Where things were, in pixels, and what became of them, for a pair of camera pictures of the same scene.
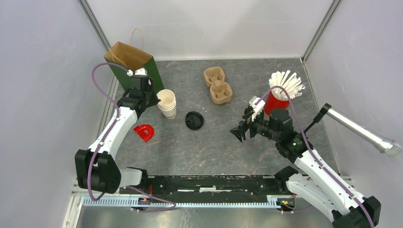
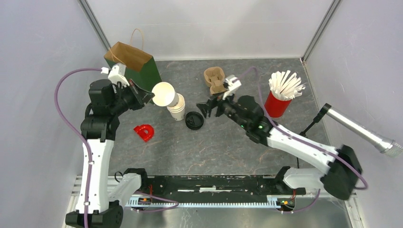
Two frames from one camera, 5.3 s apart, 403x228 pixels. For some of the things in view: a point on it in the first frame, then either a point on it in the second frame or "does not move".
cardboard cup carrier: [221, 92] does not move
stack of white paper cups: [167, 104] to [177, 111]
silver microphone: [384, 145] does not move
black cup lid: [194, 120] does not move
